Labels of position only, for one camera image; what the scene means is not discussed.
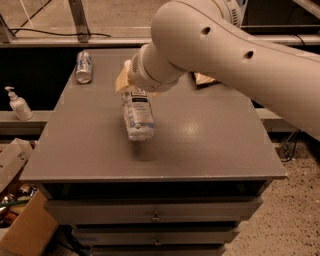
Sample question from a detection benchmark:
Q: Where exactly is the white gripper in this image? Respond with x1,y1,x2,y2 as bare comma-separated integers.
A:
115,44,186,94

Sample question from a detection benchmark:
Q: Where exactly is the clear plastic water bottle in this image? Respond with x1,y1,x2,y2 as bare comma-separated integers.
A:
121,89,155,141

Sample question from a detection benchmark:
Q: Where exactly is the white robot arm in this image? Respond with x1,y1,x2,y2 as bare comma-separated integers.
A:
115,0,320,140

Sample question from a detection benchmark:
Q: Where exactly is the white pump dispenser bottle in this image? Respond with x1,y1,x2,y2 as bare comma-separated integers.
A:
5,86,33,121

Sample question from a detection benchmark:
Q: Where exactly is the silver soda can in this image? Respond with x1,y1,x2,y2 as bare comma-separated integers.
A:
75,50,93,84

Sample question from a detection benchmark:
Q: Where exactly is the brown chip bag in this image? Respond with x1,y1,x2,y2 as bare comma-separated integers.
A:
194,73,216,86

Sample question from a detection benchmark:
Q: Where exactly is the grey drawer cabinet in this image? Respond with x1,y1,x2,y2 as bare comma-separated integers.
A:
21,49,286,256

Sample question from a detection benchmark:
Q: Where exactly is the top drawer knob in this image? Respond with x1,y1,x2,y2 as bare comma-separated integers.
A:
151,212,161,223

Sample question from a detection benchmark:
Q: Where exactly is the drawer knob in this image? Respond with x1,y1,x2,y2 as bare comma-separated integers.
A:
154,238,162,247
151,212,161,223

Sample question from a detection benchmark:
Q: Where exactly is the lower drawer knob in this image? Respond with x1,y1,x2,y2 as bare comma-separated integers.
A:
154,238,162,247

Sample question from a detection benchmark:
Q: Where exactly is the cardboard box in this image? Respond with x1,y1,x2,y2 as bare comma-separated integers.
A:
0,139,58,256

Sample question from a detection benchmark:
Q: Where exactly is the black cable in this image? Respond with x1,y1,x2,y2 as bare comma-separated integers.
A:
9,27,113,38

